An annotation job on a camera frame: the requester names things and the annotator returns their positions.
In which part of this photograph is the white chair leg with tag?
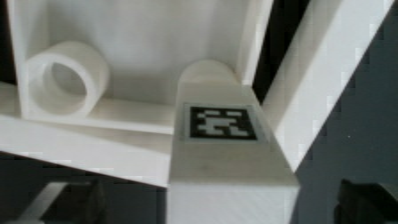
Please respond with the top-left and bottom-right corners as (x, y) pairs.
(165, 60), (300, 224)

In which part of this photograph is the white U-shaped fence frame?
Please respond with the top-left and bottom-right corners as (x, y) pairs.
(263, 0), (396, 168)

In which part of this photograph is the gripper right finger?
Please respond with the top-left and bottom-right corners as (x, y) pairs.
(334, 179), (398, 224)

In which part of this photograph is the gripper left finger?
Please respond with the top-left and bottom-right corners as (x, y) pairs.
(14, 181), (106, 224)

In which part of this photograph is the white chair seat part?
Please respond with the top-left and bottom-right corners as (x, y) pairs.
(0, 0), (273, 186)

